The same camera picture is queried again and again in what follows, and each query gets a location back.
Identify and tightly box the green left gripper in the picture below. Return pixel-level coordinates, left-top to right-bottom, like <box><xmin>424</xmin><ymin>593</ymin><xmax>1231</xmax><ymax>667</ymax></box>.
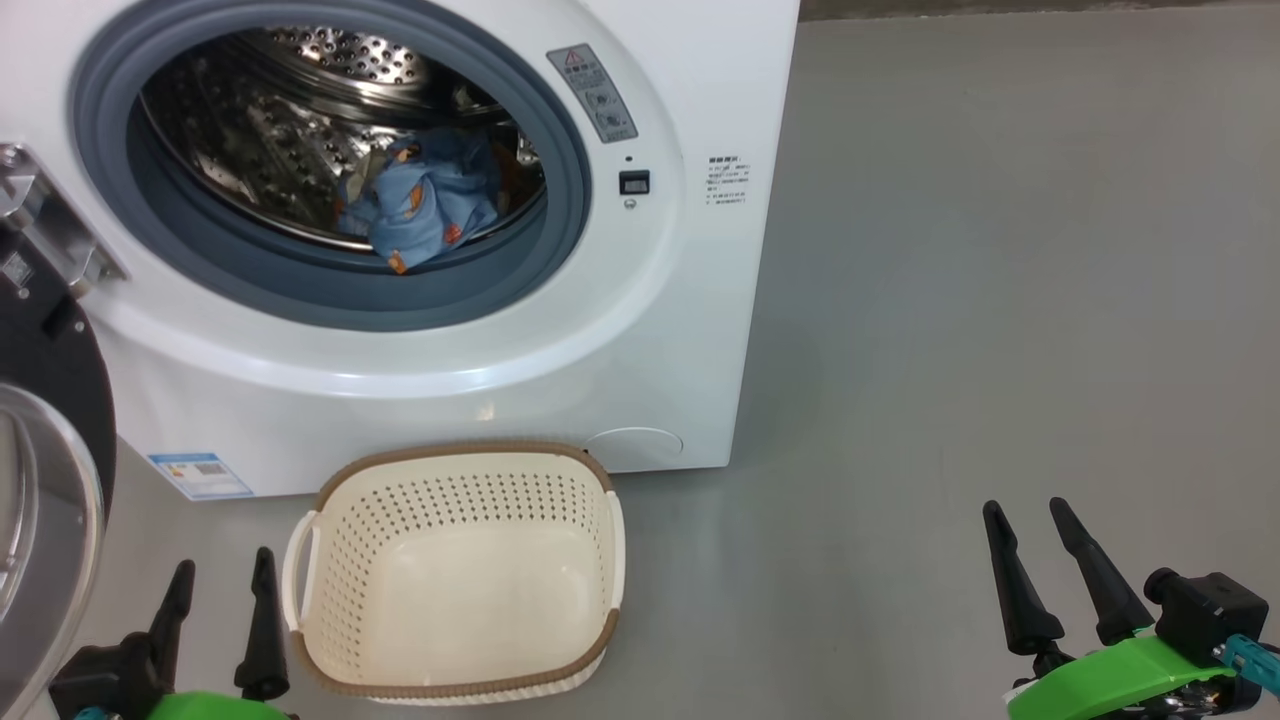
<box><xmin>145</xmin><ymin>547</ymin><xmax>297</xmax><ymax>720</ymax></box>

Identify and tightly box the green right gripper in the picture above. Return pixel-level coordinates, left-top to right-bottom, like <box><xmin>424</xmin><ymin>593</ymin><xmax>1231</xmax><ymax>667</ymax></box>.
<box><xmin>982</xmin><ymin>497</ymin><xmax>1263</xmax><ymax>720</ymax></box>

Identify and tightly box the black round glass washer door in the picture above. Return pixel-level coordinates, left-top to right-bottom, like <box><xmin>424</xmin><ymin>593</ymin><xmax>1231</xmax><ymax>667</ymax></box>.
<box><xmin>0</xmin><ymin>215</ymin><xmax>118</xmax><ymax>720</ymax></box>

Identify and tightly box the blue printed garment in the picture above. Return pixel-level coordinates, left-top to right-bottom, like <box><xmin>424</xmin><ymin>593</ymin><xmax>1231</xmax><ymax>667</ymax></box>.
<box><xmin>335</xmin><ymin>128</ymin><xmax>504</xmax><ymax>276</ymax></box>

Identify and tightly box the metal door hinge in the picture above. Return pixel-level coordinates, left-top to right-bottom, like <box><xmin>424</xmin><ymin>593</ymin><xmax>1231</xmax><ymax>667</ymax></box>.
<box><xmin>0</xmin><ymin>143</ymin><xmax>129</xmax><ymax>297</ymax></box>

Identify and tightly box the white front-load washing machine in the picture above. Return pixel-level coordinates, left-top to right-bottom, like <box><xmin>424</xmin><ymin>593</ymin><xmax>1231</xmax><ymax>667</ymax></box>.
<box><xmin>0</xmin><ymin>0</ymin><xmax>801</xmax><ymax>499</ymax></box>

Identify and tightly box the stainless steel washing machine drum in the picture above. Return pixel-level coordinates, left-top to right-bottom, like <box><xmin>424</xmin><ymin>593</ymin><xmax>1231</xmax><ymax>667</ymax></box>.
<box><xmin>138</xmin><ymin>25</ymin><xmax>548</xmax><ymax>253</ymax></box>

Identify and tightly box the blue energy label sticker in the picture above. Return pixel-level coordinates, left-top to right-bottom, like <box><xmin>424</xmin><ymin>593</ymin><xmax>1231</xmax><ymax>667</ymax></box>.
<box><xmin>147</xmin><ymin>452</ymin><xmax>255</xmax><ymax>501</ymax></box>

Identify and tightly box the cream perforated laundry basket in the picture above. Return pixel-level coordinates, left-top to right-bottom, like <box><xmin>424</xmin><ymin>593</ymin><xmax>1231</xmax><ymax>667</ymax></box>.
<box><xmin>282</xmin><ymin>440</ymin><xmax>627</xmax><ymax>706</ymax></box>

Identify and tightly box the round white filter cover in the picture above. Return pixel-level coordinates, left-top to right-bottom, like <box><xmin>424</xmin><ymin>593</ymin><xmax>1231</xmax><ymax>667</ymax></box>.
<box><xmin>585</xmin><ymin>427</ymin><xmax>685</xmax><ymax>473</ymax></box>

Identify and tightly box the small text sticker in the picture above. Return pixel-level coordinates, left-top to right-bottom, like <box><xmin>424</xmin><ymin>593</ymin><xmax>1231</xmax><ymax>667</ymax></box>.
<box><xmin>706</xmin><ymin>155</ymin><xmax>751</xmax><ymax>207</ymax></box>

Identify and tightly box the grey warning sticker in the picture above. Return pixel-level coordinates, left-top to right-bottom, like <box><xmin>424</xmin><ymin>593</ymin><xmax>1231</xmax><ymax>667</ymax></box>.
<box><xmin>546</xmin><ymin>43</ymin><xmax>639</xmax><ymax>144</ymax></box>

